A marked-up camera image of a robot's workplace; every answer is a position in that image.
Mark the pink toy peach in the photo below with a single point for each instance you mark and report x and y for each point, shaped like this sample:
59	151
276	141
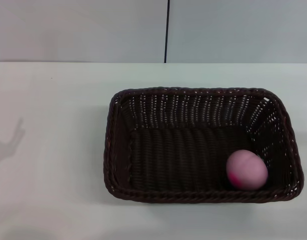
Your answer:
246	170

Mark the dark vertical wall strip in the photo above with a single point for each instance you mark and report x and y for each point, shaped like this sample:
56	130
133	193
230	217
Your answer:
167	30

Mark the dark brown woven basket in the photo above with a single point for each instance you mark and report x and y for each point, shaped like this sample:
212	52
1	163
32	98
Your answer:
168	162

